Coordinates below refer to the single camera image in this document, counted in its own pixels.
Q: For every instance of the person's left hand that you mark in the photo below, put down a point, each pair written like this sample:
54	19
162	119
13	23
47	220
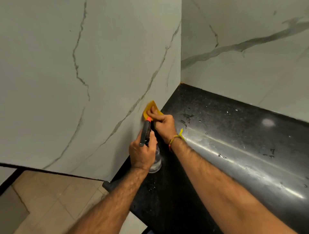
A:
142	154

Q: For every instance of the person's right hand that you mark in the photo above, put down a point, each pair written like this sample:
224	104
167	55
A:
164	125

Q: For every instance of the clear spray bottle black trigger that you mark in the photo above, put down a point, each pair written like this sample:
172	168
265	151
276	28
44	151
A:
145	132

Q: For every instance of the yellow cleaning cloth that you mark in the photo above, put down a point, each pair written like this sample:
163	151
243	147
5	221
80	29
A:
152	106

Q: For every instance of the person's right forearm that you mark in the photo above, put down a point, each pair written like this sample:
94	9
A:
229	190

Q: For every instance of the person's left forearm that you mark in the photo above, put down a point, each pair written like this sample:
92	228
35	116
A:
111	205

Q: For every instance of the yellow thread wristband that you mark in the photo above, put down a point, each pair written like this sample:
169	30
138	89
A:
175	137

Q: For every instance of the black stone countertop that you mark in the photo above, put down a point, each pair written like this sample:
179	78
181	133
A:
241	135

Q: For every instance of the black door frame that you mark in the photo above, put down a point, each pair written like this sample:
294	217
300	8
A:
14	173

